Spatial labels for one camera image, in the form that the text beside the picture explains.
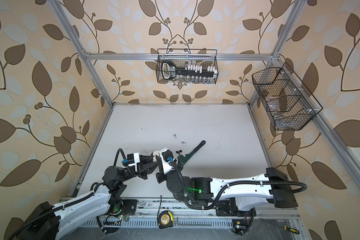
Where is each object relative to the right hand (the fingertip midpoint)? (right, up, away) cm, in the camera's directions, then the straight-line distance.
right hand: (158, 158), depth 62 cm
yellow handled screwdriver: (+61, -35, +6) cm, 70 cm away
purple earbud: (+4, +5, +40) cm, 40 cm away
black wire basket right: (+63, +23, +11) cm, 68 cm away
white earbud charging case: (-1, +2, +1) cm, 3 cm away
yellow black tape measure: (+2, -30, +6) cm, 31 cm away
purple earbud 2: (+10, +1, +37) cm, 38 cm away
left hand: (0, -1, +2) cm, 2 cm away
